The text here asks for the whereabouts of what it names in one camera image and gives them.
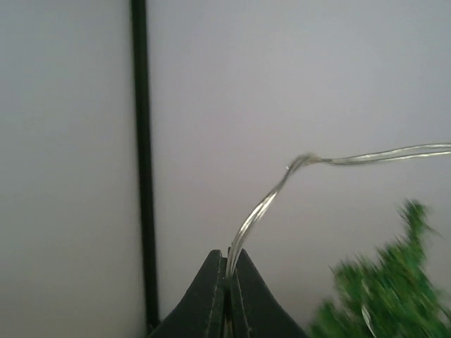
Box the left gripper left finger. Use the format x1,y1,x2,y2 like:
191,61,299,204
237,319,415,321
149,250,226,338

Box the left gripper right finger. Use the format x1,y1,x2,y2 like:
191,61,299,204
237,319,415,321
228,250,307,338

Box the small green christmas tree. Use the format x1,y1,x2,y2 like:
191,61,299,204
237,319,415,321
309,201,450,337

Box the clear string lights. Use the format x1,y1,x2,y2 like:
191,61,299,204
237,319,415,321
225,142,451,279

